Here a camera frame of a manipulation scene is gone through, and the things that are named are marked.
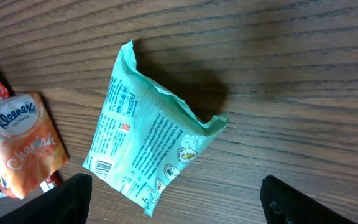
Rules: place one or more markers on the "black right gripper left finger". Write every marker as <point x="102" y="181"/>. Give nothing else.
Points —
<point x="67" y="203"/>

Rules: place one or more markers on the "orange Kleenex tissue pack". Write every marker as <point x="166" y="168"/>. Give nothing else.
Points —
<point x="30" y="149"/>

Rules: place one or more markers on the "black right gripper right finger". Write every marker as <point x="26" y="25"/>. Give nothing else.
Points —
<point x="283" y="204"/>

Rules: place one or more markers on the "teal orange soup packet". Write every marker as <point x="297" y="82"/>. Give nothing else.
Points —
<point x="146" y="135"/>

